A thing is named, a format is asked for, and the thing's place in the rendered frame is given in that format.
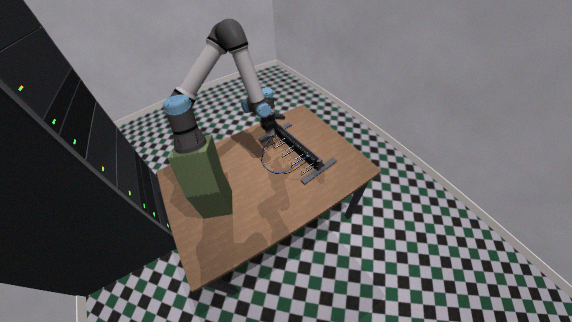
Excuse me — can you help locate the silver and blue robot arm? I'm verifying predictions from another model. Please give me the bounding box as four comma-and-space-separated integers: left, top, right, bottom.
163, 19, 275, 154

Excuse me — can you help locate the black network patch panel rack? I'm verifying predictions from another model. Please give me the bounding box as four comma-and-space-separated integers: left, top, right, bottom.
259, 122, 337, 184

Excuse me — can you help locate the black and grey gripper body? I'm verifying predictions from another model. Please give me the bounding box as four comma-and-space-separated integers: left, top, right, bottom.
260, 112, 277, 132

